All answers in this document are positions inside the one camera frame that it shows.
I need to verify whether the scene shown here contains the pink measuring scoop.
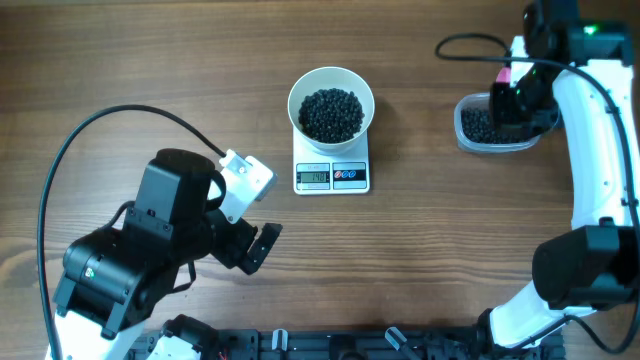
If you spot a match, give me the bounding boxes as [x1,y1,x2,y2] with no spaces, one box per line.
[495,67,512,84]

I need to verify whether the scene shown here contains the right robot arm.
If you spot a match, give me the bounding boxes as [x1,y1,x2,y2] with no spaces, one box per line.
[487,1,639,352]

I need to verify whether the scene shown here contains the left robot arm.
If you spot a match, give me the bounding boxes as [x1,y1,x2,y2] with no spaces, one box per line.
[48,148,282,359]

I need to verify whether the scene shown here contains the white digital kitchen scale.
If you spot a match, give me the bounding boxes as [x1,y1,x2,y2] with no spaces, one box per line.
[293,132,371,196]

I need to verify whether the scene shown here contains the black beans in bowl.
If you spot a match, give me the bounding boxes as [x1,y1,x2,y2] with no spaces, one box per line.
[298,88,364,144]

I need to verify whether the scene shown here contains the white bowl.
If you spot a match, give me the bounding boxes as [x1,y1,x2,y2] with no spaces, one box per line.
[287,66,375,153]

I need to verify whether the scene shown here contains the clear plastic container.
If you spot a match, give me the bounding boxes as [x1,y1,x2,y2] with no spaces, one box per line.
[454,93,545,153]

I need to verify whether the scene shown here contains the left black cable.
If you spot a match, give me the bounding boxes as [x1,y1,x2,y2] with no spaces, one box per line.
[37,103,229,360]

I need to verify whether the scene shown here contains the black cable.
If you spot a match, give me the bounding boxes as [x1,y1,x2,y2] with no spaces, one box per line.
[37,103,229,360]
[434,32,640,355]

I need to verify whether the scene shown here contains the right black cable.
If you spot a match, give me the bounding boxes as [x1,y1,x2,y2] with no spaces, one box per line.
[434,32,640,355]

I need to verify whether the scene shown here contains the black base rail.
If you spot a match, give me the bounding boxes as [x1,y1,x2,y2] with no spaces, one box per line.
[124,315,566,360]

